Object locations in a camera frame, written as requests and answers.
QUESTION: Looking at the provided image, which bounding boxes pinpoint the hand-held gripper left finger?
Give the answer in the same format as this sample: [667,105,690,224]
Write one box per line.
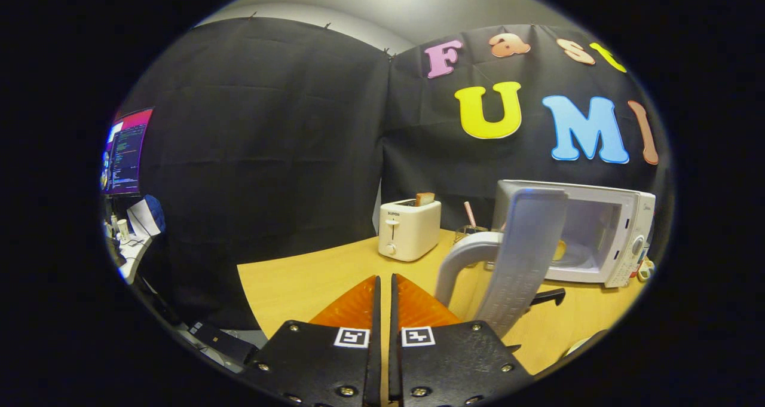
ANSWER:
[242,274,383,407]

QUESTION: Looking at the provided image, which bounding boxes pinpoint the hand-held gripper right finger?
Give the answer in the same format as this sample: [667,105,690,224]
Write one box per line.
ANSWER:
[388,273,536,407]

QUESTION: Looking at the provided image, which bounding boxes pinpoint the white microwave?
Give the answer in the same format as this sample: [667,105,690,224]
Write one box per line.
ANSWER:
[433,180,657,339]

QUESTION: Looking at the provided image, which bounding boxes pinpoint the white toaster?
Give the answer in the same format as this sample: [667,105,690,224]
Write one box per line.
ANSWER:
[378,199,442,262]

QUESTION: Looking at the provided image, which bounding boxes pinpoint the black box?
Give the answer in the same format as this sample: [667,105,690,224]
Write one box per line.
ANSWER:
[188,320,259,366]

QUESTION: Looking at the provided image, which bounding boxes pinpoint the short black bar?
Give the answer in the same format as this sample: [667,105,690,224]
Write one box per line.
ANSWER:
[529,287,567,307]

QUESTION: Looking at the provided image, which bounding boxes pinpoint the white and blue bag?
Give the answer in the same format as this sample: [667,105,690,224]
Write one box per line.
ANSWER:
[127,195,166,237]

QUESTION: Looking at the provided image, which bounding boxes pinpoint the computer monitor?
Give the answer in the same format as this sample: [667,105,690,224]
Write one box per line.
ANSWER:
[100,108,154,197]

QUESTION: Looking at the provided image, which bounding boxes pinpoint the wire utensil holder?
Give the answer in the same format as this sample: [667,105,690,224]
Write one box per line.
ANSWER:
[454,225,489,247]

